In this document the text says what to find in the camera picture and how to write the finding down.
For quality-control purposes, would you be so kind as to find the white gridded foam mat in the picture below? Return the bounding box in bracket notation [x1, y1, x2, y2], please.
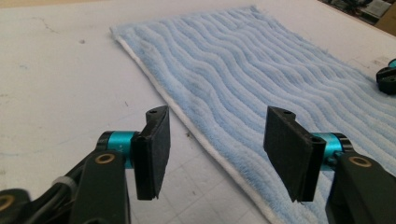
[0, 0, 396, 224]

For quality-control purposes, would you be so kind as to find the blue striped towel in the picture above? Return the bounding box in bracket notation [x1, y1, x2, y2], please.
[110, 5, 396, 224]

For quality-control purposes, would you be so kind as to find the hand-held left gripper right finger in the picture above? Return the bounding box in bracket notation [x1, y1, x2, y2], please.
[262, 105, 355, 203]

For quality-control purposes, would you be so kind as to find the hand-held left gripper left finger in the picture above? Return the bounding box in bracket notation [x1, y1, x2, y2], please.
[96, 105, 172, 201]

